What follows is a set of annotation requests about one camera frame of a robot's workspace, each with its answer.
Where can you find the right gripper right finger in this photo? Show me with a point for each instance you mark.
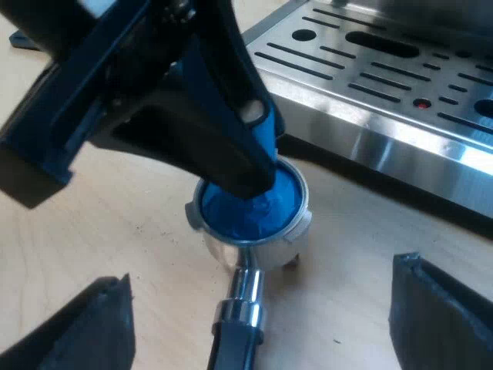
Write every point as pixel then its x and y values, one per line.
pixel 443 320

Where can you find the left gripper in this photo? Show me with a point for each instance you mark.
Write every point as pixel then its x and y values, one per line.
pixel 96 69

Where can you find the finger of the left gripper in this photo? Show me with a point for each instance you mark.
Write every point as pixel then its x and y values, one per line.
pixel 235 73
pixel 200 150

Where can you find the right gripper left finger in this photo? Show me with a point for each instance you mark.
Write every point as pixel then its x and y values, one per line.
pixel 88 335

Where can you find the bright blue tamper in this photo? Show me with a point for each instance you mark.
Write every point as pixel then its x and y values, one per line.
pixel 246 221

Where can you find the steel espresso machine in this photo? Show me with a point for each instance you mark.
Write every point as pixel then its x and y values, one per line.
pixel 369 100

